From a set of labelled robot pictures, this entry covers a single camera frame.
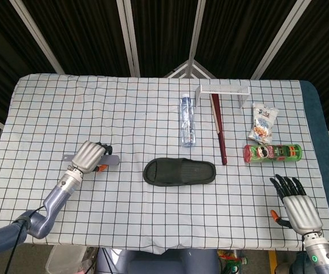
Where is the dark red folded fan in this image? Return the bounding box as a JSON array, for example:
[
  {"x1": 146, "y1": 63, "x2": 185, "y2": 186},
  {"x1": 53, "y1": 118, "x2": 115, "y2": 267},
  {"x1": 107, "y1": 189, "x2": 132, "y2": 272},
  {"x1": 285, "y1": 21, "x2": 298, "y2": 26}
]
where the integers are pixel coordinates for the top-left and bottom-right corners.
[{"x1": 209, "y1": 94, "x2": 228, "y2": 166}]

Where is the clear plastic water bottle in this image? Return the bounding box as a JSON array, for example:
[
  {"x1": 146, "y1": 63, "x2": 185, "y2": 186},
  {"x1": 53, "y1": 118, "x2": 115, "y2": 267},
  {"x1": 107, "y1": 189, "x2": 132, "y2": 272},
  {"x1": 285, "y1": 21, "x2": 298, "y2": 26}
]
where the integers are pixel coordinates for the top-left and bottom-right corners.
[{"x1": 179, "y1": 93, "x2": 197, "y2": 148}]

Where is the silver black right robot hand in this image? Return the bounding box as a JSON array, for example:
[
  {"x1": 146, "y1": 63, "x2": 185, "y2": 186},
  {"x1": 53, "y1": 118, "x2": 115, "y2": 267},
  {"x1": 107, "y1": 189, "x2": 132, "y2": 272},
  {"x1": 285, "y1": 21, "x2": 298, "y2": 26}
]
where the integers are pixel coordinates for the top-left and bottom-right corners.
[{"x1": 269, "y1": 174, "x2": 324, "y2": 236}]

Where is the grey brush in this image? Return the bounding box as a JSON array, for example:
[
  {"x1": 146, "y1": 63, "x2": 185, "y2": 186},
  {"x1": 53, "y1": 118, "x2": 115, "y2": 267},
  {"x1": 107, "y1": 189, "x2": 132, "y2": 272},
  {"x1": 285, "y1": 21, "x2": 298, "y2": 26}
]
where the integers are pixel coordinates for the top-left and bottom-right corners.
[{"x1": 62, "y1": 154, "x2": 121, "y2": 166}]

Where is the white metal frame post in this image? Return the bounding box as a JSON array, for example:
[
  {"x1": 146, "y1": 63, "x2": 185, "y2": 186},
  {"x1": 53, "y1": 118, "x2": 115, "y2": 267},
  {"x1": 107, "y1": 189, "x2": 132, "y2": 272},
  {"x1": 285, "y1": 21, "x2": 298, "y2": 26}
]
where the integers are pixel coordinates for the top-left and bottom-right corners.
[
  {"x1": 187, "y1": 0, "x2": 207, "y2": 62},
  {"x1": 116, "y1": 0, "x2": 141, "y2": 78},
  {"x1": 251, "y1": 0, "x2": 307, "y2": 80},
  {"x1": 9, "y1": 0, "x2": 65, "y2": 74}
]

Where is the clear plastic box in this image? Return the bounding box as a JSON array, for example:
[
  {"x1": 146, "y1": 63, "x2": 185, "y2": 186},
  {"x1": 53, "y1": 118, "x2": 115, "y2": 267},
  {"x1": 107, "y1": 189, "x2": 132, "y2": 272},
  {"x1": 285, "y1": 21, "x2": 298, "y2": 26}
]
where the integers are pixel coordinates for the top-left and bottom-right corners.
[{"x1": 46, "y1": 244, "x2": 88, "y2": 274}]

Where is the blue padded table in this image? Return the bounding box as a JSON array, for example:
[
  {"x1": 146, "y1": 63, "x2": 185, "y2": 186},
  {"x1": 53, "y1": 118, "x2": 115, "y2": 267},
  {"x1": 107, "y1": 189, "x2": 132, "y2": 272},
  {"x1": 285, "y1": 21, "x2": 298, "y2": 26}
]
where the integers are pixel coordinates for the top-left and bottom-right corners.
[{"x1": 299, "y1": 80, "x2": 329, "y2": 252}]

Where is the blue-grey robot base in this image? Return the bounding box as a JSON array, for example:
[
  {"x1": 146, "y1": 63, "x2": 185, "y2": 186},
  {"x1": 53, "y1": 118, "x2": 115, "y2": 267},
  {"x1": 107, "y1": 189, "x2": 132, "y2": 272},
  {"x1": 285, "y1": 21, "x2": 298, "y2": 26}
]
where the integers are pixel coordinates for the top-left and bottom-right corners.
[{"x1": 95, "y1": 247, "x2": 220, "y2": 274}]

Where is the black slipper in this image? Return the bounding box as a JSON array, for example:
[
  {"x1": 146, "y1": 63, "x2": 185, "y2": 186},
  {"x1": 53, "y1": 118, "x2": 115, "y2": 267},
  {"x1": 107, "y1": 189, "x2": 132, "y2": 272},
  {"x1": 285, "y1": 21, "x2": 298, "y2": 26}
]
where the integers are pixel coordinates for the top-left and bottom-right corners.
[{"x1": 143, "y1": 157, "x2": 217, "y2": 187}]

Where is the white snack bag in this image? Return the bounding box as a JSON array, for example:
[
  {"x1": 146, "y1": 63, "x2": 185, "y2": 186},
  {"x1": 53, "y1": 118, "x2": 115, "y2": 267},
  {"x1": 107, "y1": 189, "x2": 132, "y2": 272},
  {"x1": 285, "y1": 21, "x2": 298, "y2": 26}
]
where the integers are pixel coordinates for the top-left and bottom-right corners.
[{"x1": 247, "y1": 102, "x2": 279, "y2": 144}]

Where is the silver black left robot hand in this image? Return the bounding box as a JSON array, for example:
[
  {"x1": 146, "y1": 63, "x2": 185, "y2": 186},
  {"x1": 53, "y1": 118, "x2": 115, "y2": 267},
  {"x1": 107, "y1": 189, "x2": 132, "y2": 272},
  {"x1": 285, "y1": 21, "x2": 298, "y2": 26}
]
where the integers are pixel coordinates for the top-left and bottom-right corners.
[{"x1": 71, "y1": 140, "x2": 113, "y2": 175}]

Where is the white checked tablecloth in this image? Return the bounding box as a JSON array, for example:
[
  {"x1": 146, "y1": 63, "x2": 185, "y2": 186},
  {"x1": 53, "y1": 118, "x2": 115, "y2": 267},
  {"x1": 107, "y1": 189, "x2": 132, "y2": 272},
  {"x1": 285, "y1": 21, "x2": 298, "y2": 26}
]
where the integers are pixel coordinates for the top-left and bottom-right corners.
[{"x1": 0, "y1": 73, "x2": 329, "y2": 255}]

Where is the white triangular frame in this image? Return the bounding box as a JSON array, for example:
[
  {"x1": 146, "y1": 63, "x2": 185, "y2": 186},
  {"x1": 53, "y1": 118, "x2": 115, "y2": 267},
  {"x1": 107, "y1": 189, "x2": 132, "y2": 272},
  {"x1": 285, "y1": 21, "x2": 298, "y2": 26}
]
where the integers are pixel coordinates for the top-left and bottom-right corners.
[{"x1": 164, "y1": 59, "x2": 215, "y2": 78}]

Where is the green chips can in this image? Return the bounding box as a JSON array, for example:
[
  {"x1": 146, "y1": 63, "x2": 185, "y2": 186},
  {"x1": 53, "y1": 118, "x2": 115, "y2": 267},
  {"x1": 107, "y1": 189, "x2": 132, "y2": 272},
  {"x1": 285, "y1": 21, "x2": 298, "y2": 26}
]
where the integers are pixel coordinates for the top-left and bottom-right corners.
[{"x1": 243, "y1": 143, "x2": 303, "y2": 166}]

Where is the white metal rack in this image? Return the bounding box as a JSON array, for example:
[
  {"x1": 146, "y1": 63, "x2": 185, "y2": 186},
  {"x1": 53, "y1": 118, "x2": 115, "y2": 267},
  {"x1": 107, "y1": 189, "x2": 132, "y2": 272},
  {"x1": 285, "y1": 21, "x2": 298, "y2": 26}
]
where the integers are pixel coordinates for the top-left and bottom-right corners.
[{"x1": 194, "y1": 84, "x2": 250, "y2": 108}]

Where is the green bottle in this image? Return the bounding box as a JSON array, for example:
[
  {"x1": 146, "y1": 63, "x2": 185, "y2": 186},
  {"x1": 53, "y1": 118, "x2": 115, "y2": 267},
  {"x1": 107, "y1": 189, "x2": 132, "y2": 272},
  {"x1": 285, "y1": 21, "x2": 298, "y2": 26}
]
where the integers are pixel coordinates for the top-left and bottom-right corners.
[{"x1": 222, "y1": 256, "x2": 248, "y2": 274}]

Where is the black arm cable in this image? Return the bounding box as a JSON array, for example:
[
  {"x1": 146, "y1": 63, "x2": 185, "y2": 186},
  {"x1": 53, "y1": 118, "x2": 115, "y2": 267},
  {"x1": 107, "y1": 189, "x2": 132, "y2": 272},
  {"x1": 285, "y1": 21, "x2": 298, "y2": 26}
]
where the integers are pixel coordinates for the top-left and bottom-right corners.
[{"x1": 3, "y1": 207, "x2": 45, "y2": 274}]

